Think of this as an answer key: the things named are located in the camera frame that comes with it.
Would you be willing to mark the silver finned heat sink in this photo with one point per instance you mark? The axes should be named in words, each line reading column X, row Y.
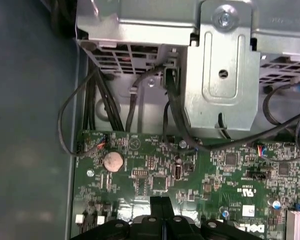
column 298, row 225

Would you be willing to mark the internal USB port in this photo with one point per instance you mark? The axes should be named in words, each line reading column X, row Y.
column 178, row 172

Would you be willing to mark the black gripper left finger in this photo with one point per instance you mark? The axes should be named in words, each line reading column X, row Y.
column 156, row 207

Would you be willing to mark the green motherboard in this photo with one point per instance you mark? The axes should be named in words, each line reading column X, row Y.
column 215, row 190

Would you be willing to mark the silver drive cage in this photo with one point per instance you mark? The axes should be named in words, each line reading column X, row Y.
column 222, row 105

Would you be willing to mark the black PC case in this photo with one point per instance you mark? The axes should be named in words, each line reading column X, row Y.
column 27, row 125

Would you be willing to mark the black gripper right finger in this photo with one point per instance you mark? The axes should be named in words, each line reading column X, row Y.
column 168, row 207

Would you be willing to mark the silver coin battery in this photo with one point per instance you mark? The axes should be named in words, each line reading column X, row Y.
column 113, row 161

